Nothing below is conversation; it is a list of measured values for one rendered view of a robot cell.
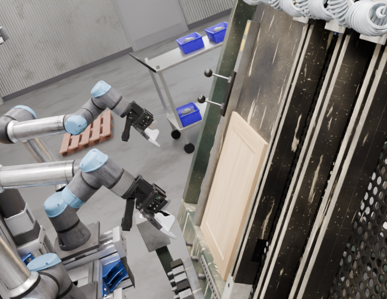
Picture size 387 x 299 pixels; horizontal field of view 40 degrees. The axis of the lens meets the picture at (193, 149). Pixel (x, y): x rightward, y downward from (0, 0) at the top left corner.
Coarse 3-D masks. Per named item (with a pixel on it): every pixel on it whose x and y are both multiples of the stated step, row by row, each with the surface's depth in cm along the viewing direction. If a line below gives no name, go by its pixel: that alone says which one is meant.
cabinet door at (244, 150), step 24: (240, 120) 214; (240, 144) 210; (264, 144) 186; (240, 168) 205; (216, 192) 229; (240, 192) 201; (216, 216) 224; (240, 216) 196; (216, 240) 218; (216, 264) 212
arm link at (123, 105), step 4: (120, 100) 214; (124, 100) 215; (120, 104) 214; (124, 104) 214; (128, 104) 215; (116, 108) 214; (120, 108) 214; (124, 108) 214; (116, 112) 215; (120, 112) 215; (124, 112) 215
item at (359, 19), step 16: (256, 0) 171; (272, 0) 154; (288, 0) 137; (320, 0) 117; (368, 0) 104; (320, 16) 120; (352, 16) 104; (368, 16) 98; (384, 16) 97; (368, 32) 101; (384, 32) 99
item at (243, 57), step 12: (252, 24) 218; (252, 36) 219; (240, 48) 224; (252, 48) 221; (240, 60) 222; (240, 72) 224; (240, 84) 225; (228, 108) 228; (228, 120) 230; (216, 144) 233; (216, 156) 234; (216, 168) 236; (204, 180) 241; (204, 192) 239; (204, 204) 241
